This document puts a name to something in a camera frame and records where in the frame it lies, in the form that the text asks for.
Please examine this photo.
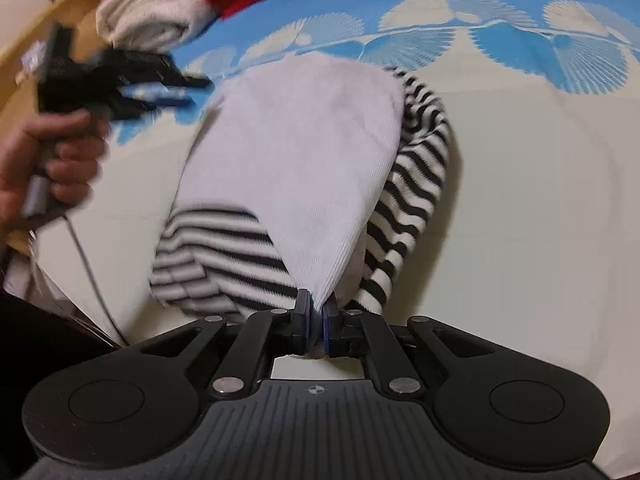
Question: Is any white and striped garment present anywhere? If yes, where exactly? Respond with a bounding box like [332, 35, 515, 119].
[149, 52, 451, 320]

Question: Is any person's left hand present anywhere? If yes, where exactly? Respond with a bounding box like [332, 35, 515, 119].
[1, 110, 110, 235]

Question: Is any folded cream blanket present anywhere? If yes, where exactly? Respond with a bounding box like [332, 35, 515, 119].
[96, 0, 216, 52]

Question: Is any blue and cream bedsheet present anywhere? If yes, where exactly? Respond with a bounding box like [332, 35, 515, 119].
[35, 0, 639, 479]

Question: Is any wooden bed frame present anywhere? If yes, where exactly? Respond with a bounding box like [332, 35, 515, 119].
[1, 0, 105, 108]

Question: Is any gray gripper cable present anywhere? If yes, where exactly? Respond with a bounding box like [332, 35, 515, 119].
[62, 213, 132, 348]

